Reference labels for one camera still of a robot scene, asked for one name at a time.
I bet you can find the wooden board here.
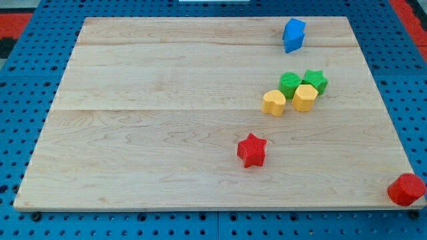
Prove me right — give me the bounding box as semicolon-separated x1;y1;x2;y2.
13;17;412;212

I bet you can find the red star block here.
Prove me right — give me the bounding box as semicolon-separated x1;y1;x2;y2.
237;133;267;168

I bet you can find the yellow heart block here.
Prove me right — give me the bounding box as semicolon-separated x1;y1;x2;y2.
261;89;286;117

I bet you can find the green cylinder block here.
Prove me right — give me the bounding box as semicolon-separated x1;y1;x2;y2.
278;72;302;99

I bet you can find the yellow hexagon block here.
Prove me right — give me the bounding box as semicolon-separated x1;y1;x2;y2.
292;85;318;112

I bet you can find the green star block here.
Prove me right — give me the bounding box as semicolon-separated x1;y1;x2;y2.
302;69;328;95

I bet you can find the blue cube block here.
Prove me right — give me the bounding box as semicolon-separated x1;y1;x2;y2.
282;18;306;40

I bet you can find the red cylinder block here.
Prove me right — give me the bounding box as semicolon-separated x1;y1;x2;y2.
387;173;426;207

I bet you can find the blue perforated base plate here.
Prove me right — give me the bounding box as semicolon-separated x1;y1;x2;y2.
1;1;426;239

